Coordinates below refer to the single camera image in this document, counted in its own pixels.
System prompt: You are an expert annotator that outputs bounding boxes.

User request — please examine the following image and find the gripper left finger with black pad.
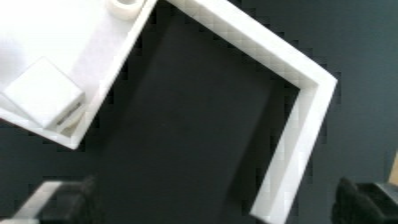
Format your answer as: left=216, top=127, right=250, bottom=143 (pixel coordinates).
left=6, top=176, right=104, bottom=224

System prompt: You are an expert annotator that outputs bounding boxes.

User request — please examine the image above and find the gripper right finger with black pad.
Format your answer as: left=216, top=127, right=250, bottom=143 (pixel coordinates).
left=331, top=178, right=398, bottom=224

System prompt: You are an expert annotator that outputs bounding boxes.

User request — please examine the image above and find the white table leg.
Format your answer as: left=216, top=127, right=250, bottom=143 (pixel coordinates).
left=4, top=58, right=86, bottom=131

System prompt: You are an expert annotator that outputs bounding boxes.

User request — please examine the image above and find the white front fence wall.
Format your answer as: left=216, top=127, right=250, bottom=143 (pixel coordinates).
left=168, top=0, right=338, bottom=224

